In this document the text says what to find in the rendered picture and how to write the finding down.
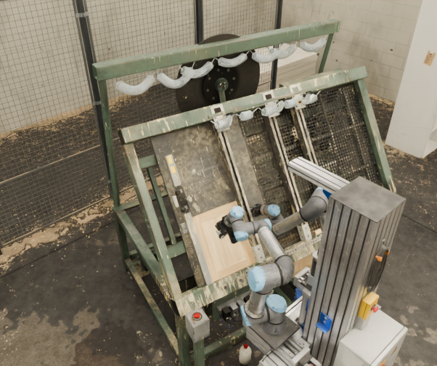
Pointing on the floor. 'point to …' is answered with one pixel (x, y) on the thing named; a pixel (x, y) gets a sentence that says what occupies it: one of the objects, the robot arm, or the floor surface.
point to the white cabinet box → (429, 80)
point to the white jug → (244, 354)
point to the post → (199, 353)
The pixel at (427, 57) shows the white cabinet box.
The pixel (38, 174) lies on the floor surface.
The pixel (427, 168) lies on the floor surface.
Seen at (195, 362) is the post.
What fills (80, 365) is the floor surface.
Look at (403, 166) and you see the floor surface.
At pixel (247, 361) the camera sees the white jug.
